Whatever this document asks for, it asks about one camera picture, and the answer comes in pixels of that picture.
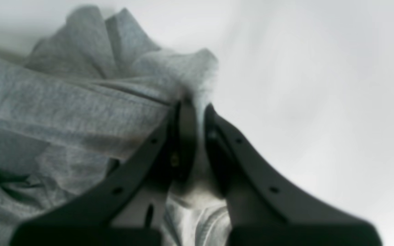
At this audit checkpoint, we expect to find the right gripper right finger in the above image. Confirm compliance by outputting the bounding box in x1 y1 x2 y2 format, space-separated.
204 105 382 246

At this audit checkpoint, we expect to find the grey T-shirt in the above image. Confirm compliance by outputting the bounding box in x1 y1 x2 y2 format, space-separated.
0 6 231 246

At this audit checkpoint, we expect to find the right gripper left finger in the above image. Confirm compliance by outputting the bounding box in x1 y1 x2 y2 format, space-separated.
10 99 197 246

